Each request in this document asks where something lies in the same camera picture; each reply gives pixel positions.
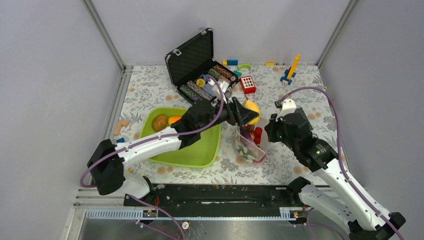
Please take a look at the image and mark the brown kiwi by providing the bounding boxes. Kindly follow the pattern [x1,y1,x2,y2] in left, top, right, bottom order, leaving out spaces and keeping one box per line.
[151,114,169,132]

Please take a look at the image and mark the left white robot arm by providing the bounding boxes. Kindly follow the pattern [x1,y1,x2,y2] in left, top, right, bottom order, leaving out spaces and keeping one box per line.
[79,88,259,206]

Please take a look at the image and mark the yellow lemon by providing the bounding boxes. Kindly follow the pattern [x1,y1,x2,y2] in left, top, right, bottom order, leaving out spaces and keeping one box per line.
[242,99,261,125]

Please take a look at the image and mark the tan wooden block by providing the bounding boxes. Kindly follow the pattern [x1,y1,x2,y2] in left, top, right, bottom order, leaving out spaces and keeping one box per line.
[112,120,130,136]

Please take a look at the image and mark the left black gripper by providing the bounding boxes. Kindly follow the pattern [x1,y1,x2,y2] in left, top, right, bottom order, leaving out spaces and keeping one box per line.
[198,94,259,133]

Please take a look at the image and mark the green avocado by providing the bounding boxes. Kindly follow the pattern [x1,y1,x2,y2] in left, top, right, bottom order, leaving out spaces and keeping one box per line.
[235,142,262,162]

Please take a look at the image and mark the red building block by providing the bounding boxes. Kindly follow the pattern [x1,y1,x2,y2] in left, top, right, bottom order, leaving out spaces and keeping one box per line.
[239,75,257,95]

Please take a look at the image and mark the black poker chip case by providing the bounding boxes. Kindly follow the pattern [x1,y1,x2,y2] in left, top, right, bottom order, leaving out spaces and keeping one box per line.
[164,27,240,104]

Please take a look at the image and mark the purple eggplant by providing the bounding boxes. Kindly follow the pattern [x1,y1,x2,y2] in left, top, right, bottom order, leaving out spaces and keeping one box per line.
[240,127,255,147]

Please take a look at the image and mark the orange mango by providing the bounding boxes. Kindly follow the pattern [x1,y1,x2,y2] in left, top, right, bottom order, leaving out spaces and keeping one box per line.
[168,115,182,126]

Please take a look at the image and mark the green plastic tray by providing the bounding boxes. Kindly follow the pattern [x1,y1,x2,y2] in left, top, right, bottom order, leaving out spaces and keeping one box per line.
[139,107,221,168]

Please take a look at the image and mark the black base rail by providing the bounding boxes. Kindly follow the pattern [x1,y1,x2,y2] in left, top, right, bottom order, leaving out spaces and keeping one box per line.
[142,183,307,219]

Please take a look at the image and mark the green arch block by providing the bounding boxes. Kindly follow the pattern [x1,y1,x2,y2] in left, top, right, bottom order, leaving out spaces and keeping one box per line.
[237,63,252,71]

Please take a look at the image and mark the blue block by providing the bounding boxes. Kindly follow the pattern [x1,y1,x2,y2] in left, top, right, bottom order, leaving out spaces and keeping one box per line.
[226,59,239,66]

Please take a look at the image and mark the clear zip top bag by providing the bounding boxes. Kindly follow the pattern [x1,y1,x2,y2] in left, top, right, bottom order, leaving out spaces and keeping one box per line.
[235,117,271,164]

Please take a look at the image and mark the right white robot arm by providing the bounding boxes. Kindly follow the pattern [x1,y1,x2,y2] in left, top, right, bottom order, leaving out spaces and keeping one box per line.
[264,99,406,240]

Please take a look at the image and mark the red apple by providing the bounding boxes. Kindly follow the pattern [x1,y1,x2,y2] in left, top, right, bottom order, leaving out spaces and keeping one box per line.
[253,156,265,163]

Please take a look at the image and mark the blue yellow block tower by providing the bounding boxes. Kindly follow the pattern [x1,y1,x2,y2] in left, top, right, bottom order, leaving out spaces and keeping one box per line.
[280,54,301,85]

